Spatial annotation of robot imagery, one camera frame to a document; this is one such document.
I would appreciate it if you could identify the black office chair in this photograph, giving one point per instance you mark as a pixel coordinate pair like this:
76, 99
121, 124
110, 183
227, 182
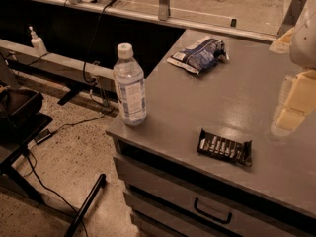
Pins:
20, 122

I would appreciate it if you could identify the blue white chip bag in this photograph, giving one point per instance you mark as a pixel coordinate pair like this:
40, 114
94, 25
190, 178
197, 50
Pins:
200, 56

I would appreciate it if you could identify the metal window post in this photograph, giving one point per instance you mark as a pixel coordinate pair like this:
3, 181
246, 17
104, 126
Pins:
164, 10

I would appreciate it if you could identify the black drawer handle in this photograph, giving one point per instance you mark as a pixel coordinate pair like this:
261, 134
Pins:
210, 216

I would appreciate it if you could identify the white pump dispenser bottle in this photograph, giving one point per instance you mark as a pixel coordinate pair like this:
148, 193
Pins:
37, 42

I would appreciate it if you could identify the black rxbar chocolate bar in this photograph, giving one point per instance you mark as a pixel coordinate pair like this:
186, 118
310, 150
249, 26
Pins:
224, 149

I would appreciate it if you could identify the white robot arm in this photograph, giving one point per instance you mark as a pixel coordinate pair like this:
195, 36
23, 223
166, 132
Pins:
302, 52

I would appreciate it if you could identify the grey drawer cabinet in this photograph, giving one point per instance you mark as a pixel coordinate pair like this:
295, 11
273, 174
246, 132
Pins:
164, 173

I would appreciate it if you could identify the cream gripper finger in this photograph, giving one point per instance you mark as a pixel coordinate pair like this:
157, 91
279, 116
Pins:
282, 44
297, 100

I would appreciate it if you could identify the clear plastic water bottle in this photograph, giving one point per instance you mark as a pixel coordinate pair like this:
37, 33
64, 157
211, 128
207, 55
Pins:
130, 86

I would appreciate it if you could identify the black chair leg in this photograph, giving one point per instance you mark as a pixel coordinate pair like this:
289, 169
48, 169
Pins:
79, 216

